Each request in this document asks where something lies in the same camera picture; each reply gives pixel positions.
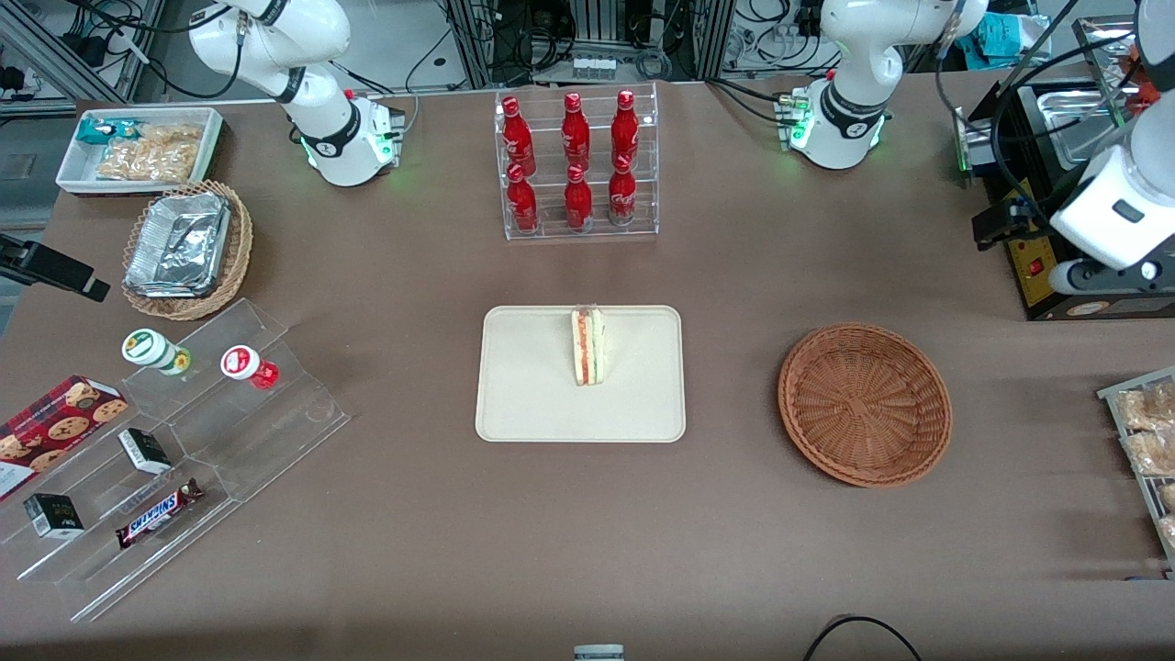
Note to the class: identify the black machine yellow panel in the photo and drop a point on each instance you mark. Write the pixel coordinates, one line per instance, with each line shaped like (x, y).
(1033, 271)

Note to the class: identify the steel shelf rack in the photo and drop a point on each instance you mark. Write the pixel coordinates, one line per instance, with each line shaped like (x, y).
(1102, 37)

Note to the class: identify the black clamp-mounted device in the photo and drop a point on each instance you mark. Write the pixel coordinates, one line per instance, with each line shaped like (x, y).
(55, 266)

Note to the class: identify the red-lid white cup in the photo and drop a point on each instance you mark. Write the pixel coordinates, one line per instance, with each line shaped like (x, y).
(241, 363)

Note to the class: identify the oval light wicker basket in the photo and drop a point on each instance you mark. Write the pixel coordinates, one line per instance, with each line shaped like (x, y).
(240, 248)

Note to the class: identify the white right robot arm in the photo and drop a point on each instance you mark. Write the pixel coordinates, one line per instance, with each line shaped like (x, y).
(321, 138)

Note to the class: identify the round brown wicker basket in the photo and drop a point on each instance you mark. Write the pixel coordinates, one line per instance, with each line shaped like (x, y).
(863, 404)

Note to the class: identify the triangle sandwich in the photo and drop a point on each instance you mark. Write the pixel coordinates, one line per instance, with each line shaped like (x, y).
(587, 349)

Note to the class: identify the wrapped bread bun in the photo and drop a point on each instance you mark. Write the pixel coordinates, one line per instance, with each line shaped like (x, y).
(1169, 498)
(1147, 408)
(1152, 453)
(1169, 532)

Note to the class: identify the teal plastic bag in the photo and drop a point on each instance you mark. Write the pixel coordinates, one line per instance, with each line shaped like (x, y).
(996, 37)

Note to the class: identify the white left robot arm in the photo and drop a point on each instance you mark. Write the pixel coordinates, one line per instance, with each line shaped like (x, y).
(858, 55)

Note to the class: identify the white rectangular snack tray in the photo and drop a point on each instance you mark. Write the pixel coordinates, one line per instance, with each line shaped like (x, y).
(78, 170)

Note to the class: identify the grey camera mount top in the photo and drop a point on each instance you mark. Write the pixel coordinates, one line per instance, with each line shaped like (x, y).
(598, 654)

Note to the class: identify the stacked aluminium foil trays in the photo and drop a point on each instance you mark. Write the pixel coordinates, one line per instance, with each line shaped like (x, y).
(179, 243)

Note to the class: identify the clear acrylic stepped stand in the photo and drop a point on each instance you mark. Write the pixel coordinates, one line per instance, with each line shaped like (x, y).
(266, 441)

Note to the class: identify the bag of beige crackers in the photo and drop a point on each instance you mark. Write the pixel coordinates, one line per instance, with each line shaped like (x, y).
(151, 156)

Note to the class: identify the clear acrylic bottle rack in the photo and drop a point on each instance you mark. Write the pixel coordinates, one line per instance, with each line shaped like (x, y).
(551, 229)

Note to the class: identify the red cola bottle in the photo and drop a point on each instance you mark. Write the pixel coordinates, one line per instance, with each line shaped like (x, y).
(622, 197)
(625, 128)
(522, 202)
(578, 202)
(576, 133)
(518, 138)

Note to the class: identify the teal snack packet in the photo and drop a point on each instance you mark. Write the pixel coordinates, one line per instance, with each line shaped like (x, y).
(96, 131)

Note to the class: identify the small black box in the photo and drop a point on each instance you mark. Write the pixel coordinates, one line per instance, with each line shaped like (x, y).
(145, 450)
(53, 516)

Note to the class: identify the red cookie box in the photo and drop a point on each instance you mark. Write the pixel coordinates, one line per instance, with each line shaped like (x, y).
(50, 431)

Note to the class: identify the Snickers chocolate bar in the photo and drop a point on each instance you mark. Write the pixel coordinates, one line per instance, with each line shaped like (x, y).
(156, 514)

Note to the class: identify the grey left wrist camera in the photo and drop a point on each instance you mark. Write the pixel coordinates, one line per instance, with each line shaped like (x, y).
(1102, 275)

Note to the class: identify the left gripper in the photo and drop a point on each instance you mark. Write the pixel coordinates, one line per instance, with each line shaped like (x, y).
(1030, 217)

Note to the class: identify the green-lid white cup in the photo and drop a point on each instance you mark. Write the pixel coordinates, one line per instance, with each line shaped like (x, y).
(147, 347)

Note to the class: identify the beige plastic tray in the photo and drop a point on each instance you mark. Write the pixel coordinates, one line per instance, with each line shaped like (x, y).
(532, 386)

